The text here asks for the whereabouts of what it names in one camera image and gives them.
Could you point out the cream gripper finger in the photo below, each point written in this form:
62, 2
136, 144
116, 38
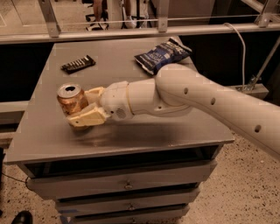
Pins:
92, 115
94, 95

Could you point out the blue chip bag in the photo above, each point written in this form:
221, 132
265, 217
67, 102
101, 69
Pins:
168, 52

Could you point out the black shoe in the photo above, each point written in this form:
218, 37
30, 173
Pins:
23, 217

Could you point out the grey drawer cabinet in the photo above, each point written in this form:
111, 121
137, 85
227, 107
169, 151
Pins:
132, 172

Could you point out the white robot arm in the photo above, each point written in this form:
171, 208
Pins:
174, 91

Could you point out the metal railing frame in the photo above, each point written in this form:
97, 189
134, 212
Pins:
33, 21

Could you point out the orange soda can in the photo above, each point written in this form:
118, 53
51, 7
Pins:
71, 98

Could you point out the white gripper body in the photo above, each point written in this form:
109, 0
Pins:
115, 99

